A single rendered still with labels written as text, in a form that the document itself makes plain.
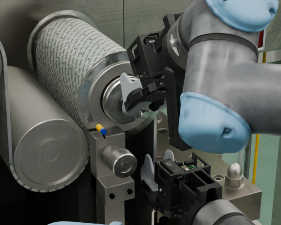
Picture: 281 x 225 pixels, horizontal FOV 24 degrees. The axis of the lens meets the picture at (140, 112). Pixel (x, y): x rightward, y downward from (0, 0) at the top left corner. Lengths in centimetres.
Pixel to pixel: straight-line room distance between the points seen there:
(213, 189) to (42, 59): 40
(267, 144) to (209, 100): 301
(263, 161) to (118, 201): 251
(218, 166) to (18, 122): 44
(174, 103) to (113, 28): 53
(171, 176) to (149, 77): 18
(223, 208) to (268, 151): 268
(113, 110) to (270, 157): 259
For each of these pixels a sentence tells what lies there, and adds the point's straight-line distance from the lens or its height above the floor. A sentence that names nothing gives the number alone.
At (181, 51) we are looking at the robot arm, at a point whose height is 139.
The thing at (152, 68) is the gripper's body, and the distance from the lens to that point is 86.
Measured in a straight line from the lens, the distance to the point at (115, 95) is 98.
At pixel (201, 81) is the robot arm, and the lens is 67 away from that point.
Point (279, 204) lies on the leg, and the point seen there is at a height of 55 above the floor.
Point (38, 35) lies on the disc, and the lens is 120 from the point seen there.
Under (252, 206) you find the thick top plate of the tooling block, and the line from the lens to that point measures 121.
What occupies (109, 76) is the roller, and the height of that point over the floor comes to 129.
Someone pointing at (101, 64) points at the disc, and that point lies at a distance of 97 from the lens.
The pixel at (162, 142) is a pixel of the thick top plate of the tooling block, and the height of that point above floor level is 103.
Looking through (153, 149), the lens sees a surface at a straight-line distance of 108.
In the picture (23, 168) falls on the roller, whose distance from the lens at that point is 100.
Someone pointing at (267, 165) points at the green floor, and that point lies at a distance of 345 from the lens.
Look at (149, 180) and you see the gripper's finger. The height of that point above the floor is 110.
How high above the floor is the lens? 164
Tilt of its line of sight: 24 degrees down
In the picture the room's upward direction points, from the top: straight up
